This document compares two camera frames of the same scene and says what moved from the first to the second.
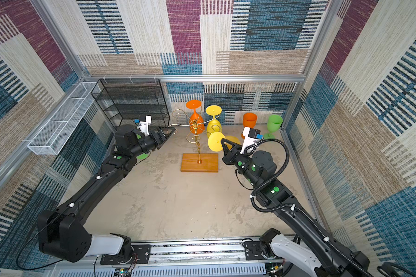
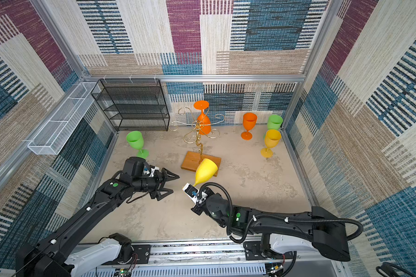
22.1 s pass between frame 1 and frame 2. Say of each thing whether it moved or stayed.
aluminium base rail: stayed
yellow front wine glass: moved
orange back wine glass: moved
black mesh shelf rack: stayed
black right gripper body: moved
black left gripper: moved
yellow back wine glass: moved
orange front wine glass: stayed
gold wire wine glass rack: stayed
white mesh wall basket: stayed
